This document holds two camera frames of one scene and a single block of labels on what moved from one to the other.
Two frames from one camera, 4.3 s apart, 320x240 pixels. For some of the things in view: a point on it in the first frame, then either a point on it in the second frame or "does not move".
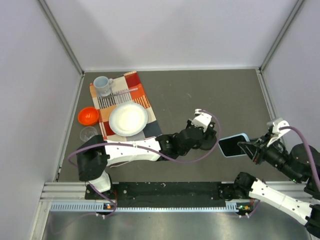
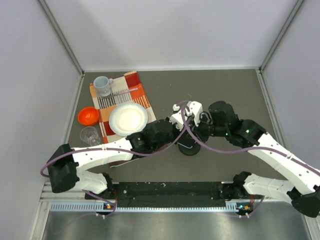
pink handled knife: (129, 90) does not move
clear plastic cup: (87, 133) does not move
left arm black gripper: (198, 143) -> (177, 132)
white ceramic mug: (103, 84) does not move
